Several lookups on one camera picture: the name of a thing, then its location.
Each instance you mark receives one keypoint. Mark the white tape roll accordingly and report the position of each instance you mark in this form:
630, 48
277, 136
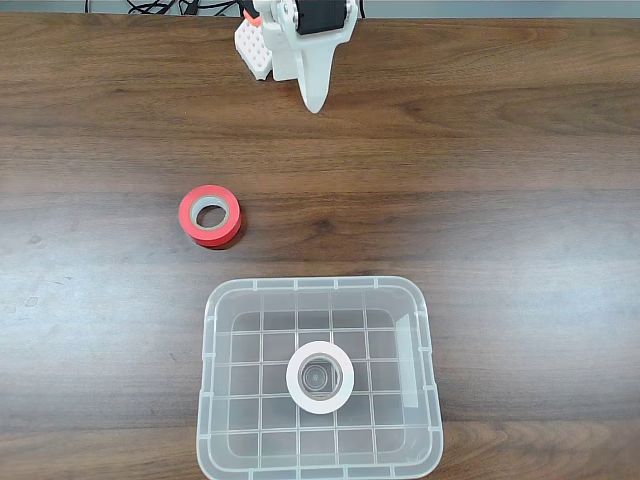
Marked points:
320, 402

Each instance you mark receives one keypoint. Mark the clear plastic box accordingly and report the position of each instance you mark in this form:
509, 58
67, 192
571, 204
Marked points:
240, 380

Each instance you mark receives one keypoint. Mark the orange plastic clip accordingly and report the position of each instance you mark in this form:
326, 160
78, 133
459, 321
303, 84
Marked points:
251, 16

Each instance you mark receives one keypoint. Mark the red tape roll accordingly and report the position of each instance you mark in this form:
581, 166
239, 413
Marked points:
212, 235

